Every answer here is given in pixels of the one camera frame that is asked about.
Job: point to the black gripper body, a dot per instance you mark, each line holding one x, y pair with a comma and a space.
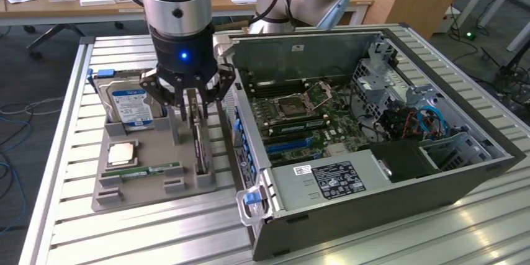
185, 51

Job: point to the black graphics card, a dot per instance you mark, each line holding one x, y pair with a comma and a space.
201, 147

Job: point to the hard disk with blue rails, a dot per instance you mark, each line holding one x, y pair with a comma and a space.
129, 103

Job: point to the CPU socket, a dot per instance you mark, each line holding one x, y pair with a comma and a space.
292, 106

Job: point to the grey parts rack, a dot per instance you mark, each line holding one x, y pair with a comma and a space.
158, 150

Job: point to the silver CPU chip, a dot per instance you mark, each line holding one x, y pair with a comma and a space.
121, 154

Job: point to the RAM stick with white label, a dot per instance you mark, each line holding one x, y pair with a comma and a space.
298, 126

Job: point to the open socket cover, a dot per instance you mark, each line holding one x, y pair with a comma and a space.
321, 94

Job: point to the blue expansion slot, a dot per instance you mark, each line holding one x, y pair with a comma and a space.
286, 145

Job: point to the green RAM stick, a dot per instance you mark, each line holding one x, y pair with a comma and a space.
137, 172

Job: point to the green motherboard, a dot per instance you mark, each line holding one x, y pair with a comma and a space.
336, 128

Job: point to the black office chair base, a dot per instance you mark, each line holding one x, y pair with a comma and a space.
54, 33

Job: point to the metal drive cage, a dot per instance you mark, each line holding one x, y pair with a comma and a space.
373, 85

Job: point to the blue case latch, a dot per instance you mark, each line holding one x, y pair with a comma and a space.
250, 199

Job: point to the grey power supply unit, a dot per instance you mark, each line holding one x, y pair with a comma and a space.
298, 190

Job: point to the open grey PC case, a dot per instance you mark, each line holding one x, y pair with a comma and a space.
373, 221

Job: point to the device with green light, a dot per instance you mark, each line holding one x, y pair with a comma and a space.
469, 34

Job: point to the silver disk bay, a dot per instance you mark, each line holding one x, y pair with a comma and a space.
468, 147

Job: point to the black equipment stand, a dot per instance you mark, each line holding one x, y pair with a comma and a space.
517, 57

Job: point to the white table frame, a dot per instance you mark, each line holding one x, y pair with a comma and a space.
497, 3

